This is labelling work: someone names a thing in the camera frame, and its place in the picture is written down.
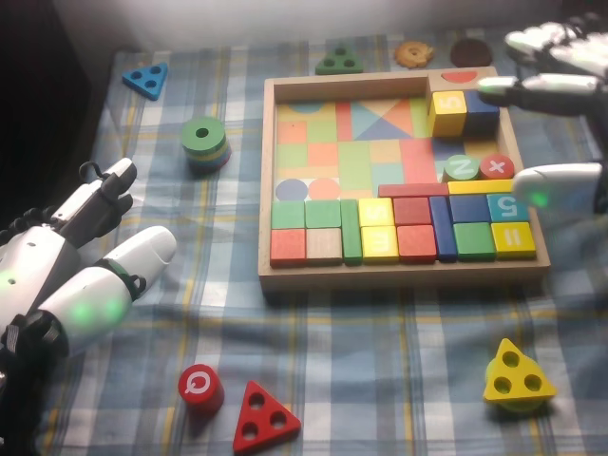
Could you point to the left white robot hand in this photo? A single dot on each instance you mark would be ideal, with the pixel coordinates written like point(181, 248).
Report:
point(33, 259)

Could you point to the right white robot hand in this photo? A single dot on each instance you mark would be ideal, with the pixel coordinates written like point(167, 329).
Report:
point(556, 183)

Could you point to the red cylinder white cross mark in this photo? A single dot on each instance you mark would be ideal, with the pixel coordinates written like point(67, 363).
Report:
point(496, 167)

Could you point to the green cylinder letter N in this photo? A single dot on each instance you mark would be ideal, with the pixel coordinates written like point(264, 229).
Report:
point(460, 168)

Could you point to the dark blue cube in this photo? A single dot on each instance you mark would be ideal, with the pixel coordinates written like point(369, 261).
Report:
point(480, 119)

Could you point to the wooden puzzle tray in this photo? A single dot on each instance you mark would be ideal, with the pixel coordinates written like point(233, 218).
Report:
point(380, 280)

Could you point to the blue triangle with holes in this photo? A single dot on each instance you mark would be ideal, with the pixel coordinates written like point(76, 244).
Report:
point(143, 84)

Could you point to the yellow triangle with holes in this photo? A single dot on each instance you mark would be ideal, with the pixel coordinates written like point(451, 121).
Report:
point(516, 387)

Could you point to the green triangle with holes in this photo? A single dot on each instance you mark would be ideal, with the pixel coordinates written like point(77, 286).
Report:
point(334, 67)

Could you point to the red triangle with holes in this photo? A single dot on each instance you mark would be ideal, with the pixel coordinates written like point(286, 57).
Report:
point(260, 439)

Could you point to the yellow cube number 5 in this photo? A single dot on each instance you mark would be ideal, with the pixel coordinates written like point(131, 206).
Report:
point(447, 116)

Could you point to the dark brown round disc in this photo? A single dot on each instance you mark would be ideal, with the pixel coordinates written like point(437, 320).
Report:
point(470, 53)

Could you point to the tan gear-shaped disc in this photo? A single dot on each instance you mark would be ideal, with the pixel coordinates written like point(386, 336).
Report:
point(414, 54)

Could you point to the red cylinder letter Q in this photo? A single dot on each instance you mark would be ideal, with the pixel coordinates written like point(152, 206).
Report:
point(200, 394)

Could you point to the blue plaid tablecloth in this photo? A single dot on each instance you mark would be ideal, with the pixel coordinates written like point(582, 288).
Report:
point(361, 361)

